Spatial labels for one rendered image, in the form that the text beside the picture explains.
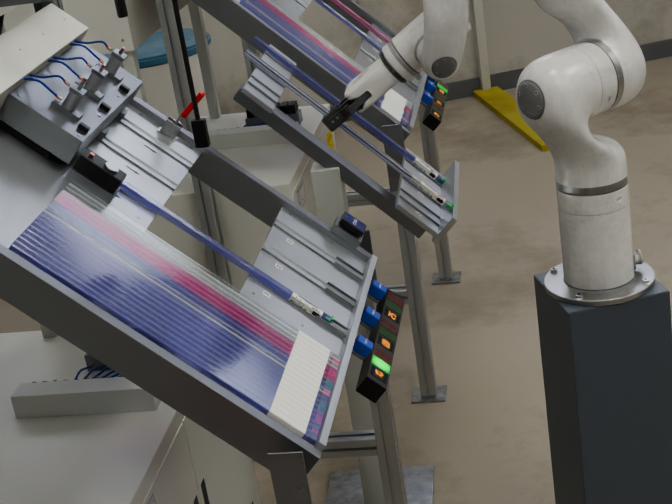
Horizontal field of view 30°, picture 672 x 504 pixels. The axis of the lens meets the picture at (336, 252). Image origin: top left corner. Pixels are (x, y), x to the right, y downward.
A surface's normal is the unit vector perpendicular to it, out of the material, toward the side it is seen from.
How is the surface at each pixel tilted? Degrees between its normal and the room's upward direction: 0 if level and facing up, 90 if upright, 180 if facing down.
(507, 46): 90
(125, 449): 0
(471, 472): 0
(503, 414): 0
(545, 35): 90
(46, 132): 90
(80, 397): 90
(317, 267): 42
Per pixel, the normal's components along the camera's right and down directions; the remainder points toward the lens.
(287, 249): 0.55, -0.73
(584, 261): -0.51, 0.40
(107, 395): -0.14, 0.40
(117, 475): -0.15, -0.91
